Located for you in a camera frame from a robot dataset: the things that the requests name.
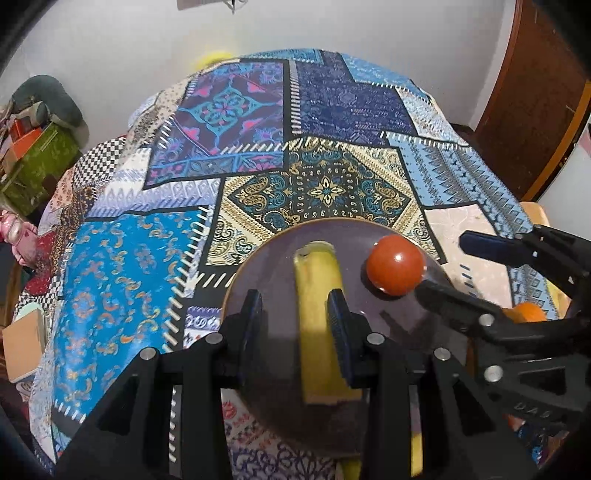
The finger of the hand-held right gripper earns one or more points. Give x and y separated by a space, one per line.
485 247
443 297

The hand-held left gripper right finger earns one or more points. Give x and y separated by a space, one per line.
339 341

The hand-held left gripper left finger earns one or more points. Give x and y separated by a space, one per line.
251 339

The red tomato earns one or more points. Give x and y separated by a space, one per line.
395 265

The yellow banana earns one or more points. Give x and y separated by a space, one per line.
318 286

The purple round plate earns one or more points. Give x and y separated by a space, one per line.
277 277

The orange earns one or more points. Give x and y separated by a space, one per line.
526 313

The patchwork printed tablecloth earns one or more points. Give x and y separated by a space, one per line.
115 277

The brown wooden door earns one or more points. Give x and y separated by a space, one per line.
531 92

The cardboard box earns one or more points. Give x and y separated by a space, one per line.
23 341

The green patterned box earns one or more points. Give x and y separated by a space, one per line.
41 159

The yellow round object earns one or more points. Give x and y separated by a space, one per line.
212 57

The dark green bag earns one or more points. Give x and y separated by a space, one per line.
51 99

